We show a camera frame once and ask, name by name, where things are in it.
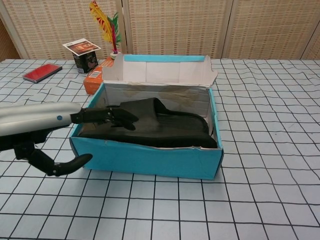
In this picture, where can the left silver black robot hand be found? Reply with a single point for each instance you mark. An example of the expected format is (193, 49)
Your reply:
(37, 117)

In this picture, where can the colourful feather shuttlecock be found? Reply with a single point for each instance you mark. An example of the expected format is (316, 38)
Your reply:
(105, 25)

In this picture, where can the beige woven screen panel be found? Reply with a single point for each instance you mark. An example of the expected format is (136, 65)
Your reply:
(275, 25)
(175, 25)
(50, 25)

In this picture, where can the blue checked tablecloth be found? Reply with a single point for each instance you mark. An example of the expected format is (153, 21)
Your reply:
(250, 175)

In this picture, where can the black carton with photo card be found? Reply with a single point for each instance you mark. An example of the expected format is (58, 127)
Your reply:
(82, 47)

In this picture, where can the blue cardboard shoe box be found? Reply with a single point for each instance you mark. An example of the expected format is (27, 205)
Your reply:
(150, 162)

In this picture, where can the orange cardboard box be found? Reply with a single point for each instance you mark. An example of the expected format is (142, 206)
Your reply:
(93, 85)

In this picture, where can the red flat case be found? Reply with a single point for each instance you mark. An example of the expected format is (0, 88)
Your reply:
(41, 72)

